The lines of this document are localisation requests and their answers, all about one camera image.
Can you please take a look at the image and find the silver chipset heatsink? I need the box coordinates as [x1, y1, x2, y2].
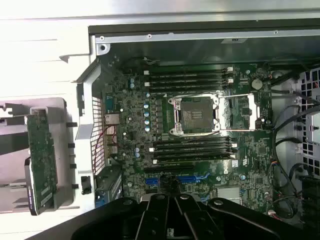
[216, 187, 241, 204]

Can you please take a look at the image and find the green motherboard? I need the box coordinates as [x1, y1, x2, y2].
[99, 62, 275, 216]

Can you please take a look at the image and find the metal cpu socket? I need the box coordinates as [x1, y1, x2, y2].
[167, 94, 221, 136]

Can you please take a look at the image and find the grey plastic parts rack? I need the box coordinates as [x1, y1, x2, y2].
[0, 97, 81, 216]

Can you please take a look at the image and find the silver coin cell battery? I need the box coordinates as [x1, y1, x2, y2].
[251, 78, 264, 91]

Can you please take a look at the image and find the perforated metal disk bay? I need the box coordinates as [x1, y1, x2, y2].
[298, 67, 320, 181]

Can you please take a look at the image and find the grey metal pc case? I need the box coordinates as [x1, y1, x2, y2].
[74, 18, 320, 226]

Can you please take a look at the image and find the tangled black wire bundle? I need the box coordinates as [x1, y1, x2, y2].
[268, 162, 311, 221]

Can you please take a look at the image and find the red and black wire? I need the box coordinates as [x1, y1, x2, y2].
[92, 125, 118, 174]

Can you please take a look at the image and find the looped black wire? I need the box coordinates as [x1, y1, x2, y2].
[271, 104, 320, 151]

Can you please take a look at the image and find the silver socket cover frame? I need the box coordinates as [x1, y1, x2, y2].
[216, 92, 266, 132]

